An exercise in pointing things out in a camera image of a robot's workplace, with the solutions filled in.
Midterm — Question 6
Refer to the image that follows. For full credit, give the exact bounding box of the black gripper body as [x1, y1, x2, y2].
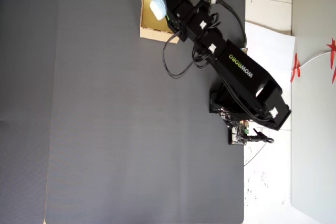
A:
[172, 0, 212, 42]

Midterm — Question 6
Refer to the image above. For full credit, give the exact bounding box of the open cardboard box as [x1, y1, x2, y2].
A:
[139, 0, 187, 44]

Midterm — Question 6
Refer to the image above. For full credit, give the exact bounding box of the white paper sheet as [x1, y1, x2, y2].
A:
[244, 20, 297, 130]

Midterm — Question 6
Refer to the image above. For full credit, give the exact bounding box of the black textured mat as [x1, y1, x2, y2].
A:
[45, 0, 246, 224]

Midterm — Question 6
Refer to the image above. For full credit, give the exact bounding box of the red paper star decoration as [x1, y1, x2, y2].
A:
[326, 38, 336, 84]
[290, 52, 302, 83]

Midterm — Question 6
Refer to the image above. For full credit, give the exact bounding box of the motor controller board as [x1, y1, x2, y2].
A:
[227, 120, 251, 146]

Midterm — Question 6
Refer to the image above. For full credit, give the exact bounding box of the black barrel power plug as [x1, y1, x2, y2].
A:
[243, 128, 275, 145]

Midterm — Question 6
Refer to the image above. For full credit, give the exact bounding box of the light grey board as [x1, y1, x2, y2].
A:
[290, 34, 336, 224]

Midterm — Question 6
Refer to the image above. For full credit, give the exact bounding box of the black servo cable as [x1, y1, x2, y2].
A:
[162, 31, 218, 78]

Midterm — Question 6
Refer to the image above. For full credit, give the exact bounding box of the black camera cable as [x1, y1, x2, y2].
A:
[216, 0, 247, 49]

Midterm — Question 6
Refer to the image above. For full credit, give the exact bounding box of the thin white cable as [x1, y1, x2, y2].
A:
[300, 50, 332, 69]

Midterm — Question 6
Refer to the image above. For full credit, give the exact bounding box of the thin pale wire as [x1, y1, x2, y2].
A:
[244, 144, 265, 167]

